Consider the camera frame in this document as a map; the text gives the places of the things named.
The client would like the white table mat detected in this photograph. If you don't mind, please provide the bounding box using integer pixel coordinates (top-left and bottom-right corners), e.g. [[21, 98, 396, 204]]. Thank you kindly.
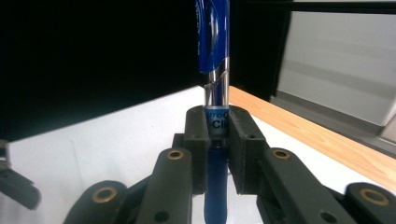
[[0, 85, 388, 224]]

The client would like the dark curtain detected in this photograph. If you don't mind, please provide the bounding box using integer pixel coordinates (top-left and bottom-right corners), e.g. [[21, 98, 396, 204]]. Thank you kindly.
[[0, 0, 292, 143]]

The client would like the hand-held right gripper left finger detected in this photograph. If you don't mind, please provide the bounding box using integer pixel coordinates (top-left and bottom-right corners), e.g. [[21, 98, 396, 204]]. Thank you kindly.
[[172, 105, 210, 196]]

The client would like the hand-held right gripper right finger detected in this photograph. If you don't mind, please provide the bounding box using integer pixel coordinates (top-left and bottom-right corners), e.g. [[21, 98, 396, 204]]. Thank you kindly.
[[227, 105, 271, 196]]

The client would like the white cabinet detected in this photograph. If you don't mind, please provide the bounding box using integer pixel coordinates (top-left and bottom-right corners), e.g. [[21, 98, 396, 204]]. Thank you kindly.
[[270, 10, 396, 138]]

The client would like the blue pen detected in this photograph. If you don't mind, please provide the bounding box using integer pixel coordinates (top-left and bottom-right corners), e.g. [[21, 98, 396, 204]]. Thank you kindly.
[[194, 0, 232, 224]]

